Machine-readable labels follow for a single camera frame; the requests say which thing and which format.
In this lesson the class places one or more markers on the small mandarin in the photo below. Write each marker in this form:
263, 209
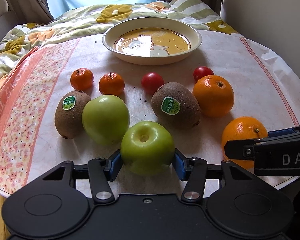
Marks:
111, 84
82, 79

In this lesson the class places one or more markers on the floral striped duvet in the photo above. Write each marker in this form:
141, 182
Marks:
19, 39

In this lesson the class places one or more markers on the pink floral towel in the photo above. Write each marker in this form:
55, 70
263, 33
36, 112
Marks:
264, 85

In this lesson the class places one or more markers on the kiwi with sticker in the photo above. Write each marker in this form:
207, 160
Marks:
68, 115
174, 104

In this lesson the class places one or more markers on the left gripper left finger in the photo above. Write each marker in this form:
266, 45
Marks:
101, 171

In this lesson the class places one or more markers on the large orange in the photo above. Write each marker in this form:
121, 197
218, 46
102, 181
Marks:
244, 127
215, 96

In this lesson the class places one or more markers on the cream ceramic bowl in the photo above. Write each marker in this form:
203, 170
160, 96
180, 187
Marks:
152, 41

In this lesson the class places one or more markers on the red cherry tomato right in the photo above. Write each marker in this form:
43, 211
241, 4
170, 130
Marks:
200, 72

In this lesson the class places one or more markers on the green apple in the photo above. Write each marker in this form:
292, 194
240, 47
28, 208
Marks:
106, 119
147, 148

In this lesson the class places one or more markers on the green apple front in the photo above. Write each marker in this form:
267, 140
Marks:
147, 148

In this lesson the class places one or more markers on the red cherry tomato left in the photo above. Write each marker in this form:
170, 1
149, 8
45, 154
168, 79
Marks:
151, 82

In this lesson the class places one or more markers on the brown curtain left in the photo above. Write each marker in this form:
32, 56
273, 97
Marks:
31, 11

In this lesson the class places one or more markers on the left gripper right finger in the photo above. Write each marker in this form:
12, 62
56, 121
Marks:
192, 170

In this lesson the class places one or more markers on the red cherry tomato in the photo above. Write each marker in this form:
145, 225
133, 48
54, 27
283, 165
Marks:
151, 82
200, 72

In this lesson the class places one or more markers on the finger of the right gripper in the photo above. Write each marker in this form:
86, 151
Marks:
285, 131
240, 149

